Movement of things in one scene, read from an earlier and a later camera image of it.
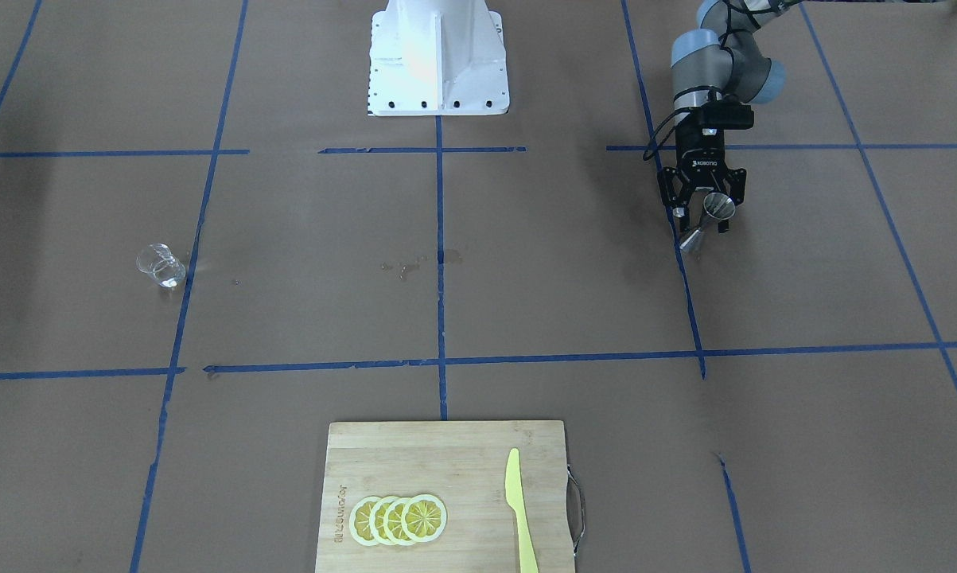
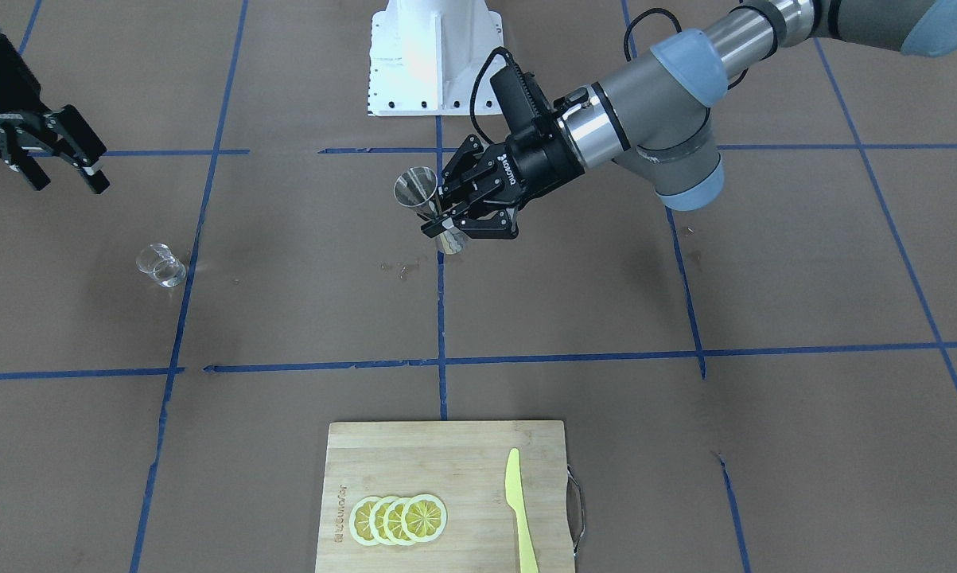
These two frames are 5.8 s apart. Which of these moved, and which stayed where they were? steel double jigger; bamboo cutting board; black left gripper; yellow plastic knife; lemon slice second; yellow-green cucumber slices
Moved: black left gripper; steel double jigger
Stayed: yellow-green cucumber slices; yellow plastic knife; bamboo cutting board; lemon slice second
